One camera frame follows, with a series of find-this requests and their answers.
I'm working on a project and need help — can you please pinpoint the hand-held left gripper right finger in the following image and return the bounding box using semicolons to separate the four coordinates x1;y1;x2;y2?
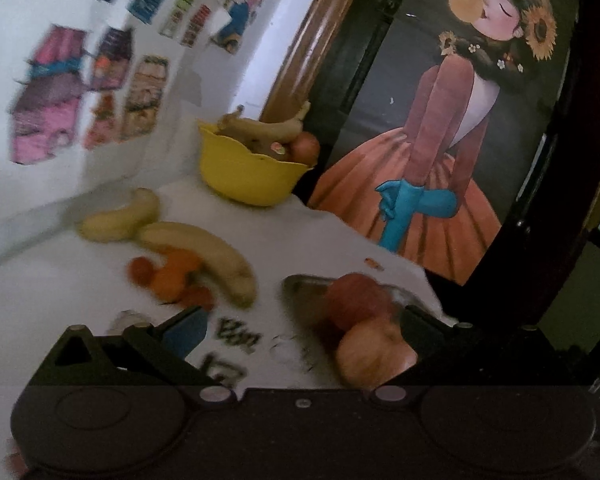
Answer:
367;304;576;407

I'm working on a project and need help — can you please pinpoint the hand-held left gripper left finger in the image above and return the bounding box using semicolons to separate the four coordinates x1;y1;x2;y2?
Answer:
27;304;238;408

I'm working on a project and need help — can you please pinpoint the red cherry tomato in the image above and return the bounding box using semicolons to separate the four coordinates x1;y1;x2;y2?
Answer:
182;285;215;312
129;256;154;287

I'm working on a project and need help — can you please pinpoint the pale red apple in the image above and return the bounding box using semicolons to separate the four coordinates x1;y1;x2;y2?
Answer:
336;317;419;391

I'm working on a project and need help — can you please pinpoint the small orange fruit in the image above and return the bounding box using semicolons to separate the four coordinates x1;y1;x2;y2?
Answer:
152;249;204;304

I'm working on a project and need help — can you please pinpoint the deep red apple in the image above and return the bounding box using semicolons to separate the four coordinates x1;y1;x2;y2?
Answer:
325;274;397;332

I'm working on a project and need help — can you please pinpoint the metal tray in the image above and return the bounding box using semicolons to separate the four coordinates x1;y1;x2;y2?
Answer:
281;274;456;376

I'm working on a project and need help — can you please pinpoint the white printed table cover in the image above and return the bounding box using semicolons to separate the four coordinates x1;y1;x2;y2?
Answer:
0;175;456;391

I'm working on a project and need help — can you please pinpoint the yellow plastic bowl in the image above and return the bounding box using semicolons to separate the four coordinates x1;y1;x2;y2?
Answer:
197;121;317;207

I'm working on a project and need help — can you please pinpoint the brown fruit with sticker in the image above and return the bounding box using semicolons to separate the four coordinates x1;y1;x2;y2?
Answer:
247;137;294;164

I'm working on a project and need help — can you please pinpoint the reddish orange round fruit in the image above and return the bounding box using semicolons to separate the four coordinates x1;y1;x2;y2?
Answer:
289;131;322;166

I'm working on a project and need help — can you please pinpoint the greenish yellow banana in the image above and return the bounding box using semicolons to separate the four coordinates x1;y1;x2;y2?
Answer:
216;101;312;150

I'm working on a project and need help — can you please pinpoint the paper with house drawings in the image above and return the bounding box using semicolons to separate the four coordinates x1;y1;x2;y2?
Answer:
0;0;221;171

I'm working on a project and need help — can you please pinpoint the cartoon girl and bear drawing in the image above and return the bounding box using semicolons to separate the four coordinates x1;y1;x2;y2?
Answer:
190;0;286;56

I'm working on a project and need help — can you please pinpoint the wall poster of girl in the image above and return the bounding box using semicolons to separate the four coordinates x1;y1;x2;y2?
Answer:
307;0;581;287

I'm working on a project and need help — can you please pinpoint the brown wooden post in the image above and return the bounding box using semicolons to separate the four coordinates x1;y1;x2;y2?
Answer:
262;0;376;124

